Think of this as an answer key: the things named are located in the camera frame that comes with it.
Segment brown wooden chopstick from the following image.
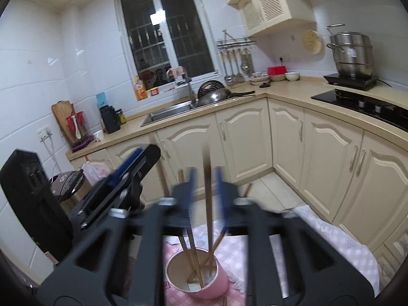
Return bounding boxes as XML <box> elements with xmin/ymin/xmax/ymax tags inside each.
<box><xmin>177</xmin><ymin>168</ymin><xmax>206</xmax><ymax>289</ymax></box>

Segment long wooden chopstick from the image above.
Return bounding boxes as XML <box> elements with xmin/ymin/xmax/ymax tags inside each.
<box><xmin>203</xmin><ymin>144</ymin><xmax>213</xmax><ymax>274</ymax></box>

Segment white plastic bag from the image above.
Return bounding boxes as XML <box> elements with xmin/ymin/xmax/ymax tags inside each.
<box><xmin>81</xmin><ymin>161</ymin><xmax>112</xmax><ymax>186</ymax></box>

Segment steel trash bin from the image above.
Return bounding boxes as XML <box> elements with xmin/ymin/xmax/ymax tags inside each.
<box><xmin>50</xmin><ymin>169</ymin><xmax>86</xmax><ymax>215</ymax></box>

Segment black kettle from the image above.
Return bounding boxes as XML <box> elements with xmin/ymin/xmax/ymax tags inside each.
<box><xmin>100</xmin><ymin>105</ymin><xmax>120</xmax><ymax>134</ymax></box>

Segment steel sink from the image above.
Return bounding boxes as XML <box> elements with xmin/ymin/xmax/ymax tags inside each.
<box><xmin>141</xmin><ymin>101</ymin><xmax>195</xmax><ymax>126</ymax></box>

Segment pink checkered tablecloth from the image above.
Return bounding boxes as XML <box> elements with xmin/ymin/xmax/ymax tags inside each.
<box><xmin>164</xmin><ymin>226</ymin><xmax>247</xmax><ymax>305</ymax></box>

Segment pink utensil cup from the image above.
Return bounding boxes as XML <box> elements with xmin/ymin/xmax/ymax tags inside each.
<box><xmin>165</xmin><ymin>249</ymin><xmax>230</xmax><ymax>300</ymax></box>

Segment orange snack packet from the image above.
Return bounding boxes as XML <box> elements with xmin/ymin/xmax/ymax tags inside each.
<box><xmin>133</xmin><ymin>75</ymin><xmax>148</xmax><ymax>101</ymax></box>

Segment wooden cutting board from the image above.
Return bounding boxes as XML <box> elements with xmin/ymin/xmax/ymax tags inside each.
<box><xmin>51</xmin><ymin>100</ymin><xmax>79</xmax><ymax>147</ymax></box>

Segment cream lower cabinets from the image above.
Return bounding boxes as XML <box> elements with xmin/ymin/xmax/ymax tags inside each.
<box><xmin>68</xmin><ymin>94</ymin><xmax>407</xmax><ymax>277</ymax></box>

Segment cream cabinets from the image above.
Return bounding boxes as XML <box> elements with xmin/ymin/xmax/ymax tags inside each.
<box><xmin>226</xmin><ymin>0</ymin><xmax>316</xmax><ymax>37</ymax></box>
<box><xmin>68</xmin><ymin>94</ymin><xmax>407</xmax><ymax>277</ymax></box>

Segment black wok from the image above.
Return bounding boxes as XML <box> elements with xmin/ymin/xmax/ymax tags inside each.
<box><xmin>196</xmin><ymin>80</ymin><xmax>255</xmax><ymax>106</ymax></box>

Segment dark window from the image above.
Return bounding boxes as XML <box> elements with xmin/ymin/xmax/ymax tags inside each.
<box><xmin>118</xmin><ymin>0</ymin><xmax>216</xmax><ymax>89</ymax></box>

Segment hanging utensil rack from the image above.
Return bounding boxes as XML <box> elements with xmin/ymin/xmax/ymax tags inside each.
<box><xmin>216</xmin><ymin>29</ymin><xmax>257</xmax><ymax>86</ymax></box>

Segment red container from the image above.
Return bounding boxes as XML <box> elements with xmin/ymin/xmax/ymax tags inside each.
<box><xmin>267</xmin><ymin>66</ymin><xmax>287</xmax><ymax>76</ymax></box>

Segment black gas hob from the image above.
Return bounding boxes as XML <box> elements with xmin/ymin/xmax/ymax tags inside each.
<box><xmin>311</xmin><ymin>89</ymin><xmax>408</xmax><ymax>131</ymax></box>

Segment white bowl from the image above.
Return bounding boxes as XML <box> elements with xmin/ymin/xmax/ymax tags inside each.
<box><xmin>285</xmin><ymin>72</ymin><xmax>300</xmax><ymax>82</ymax></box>

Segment black induction cooker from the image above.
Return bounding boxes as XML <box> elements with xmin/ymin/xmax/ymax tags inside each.
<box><xmin>324</xmin><ymin>73</ymin><xmax>378</xmax><ymax>91</ymax></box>

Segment cream upper cabinets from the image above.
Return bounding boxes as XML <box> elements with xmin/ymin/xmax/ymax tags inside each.
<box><xmin>226</xmin><ymin>0</ymin><xmax>316</xmax><ymax>37</ymax></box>

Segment steel stock pot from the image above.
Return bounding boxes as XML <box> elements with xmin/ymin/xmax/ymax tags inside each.
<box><xmin>326</xmin><ymin>23</ymin><xmax>374</xmax><ymax>79</ymax></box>

